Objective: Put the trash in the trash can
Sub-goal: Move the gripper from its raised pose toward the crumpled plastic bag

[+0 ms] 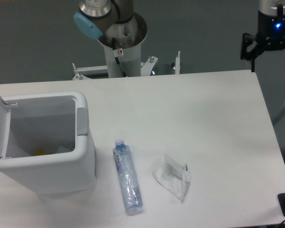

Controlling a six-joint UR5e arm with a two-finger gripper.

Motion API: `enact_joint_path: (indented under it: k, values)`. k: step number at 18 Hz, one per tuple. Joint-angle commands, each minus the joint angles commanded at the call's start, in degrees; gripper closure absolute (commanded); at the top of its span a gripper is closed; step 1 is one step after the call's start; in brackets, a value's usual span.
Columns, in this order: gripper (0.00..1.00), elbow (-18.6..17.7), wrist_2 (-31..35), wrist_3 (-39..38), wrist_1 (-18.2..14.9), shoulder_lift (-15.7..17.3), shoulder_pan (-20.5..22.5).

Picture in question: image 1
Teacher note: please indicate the yellow trash inside can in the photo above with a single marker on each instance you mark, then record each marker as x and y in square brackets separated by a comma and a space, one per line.
[39, 152]

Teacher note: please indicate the white plastic trash can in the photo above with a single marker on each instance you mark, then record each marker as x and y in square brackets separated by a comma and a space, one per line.
[56, 122]

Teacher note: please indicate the clear plastic water bottle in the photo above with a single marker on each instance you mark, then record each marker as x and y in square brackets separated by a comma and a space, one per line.
[127, 178]

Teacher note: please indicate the white plastic wrapper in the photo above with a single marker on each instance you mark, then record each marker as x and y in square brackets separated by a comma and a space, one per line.
[173, 176]

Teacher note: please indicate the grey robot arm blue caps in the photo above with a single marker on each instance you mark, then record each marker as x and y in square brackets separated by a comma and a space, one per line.
[95, 17]

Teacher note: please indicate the white metal base frame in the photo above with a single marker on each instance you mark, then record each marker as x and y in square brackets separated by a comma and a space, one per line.
[147, 68]

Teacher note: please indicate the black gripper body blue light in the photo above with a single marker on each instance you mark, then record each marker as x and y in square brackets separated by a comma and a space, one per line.
[270, 32]

